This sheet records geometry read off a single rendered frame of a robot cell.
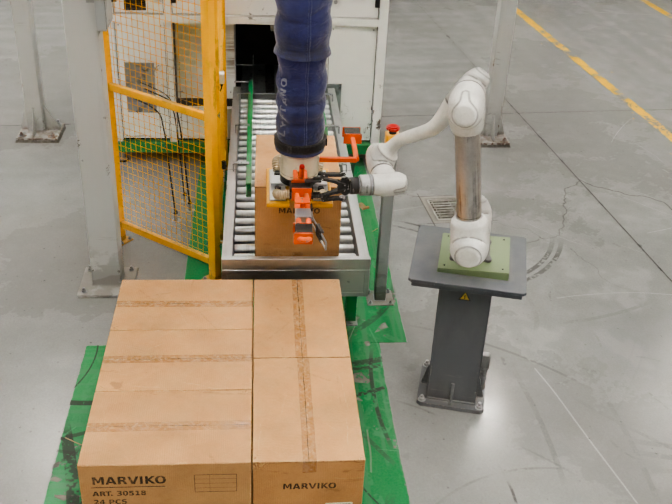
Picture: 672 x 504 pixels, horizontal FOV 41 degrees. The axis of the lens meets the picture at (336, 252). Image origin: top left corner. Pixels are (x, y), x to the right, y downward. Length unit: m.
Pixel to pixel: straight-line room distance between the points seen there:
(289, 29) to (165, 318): 1.32
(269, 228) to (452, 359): 1.04
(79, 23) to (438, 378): 2.39
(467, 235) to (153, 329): 1.37
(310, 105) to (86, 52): 1.30
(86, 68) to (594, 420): 2.97
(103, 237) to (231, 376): 1.68
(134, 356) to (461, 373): 1.51
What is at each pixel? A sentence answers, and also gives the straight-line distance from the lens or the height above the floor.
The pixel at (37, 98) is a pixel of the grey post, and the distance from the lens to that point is 7.07.
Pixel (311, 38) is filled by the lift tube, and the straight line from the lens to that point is 3.68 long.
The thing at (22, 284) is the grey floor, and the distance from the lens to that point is 5.32.
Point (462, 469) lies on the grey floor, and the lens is 4.07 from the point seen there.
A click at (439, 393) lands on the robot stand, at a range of 4.35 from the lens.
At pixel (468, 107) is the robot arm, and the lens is 3.41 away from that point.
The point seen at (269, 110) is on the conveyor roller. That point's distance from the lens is 6.06.
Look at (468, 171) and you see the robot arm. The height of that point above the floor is 1.28.
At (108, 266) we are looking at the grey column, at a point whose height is 0.14.
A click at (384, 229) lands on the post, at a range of 4.81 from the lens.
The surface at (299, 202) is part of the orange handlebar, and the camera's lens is 3.67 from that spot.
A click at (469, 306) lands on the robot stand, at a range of 4.05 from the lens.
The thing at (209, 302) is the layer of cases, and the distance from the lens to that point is 4.02.
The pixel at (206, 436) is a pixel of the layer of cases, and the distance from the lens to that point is 3.34.
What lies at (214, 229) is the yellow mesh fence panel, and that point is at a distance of 5.00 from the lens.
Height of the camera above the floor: 2.77
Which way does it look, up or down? 30 degrees down
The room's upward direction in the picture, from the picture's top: 3 degrees clockwise
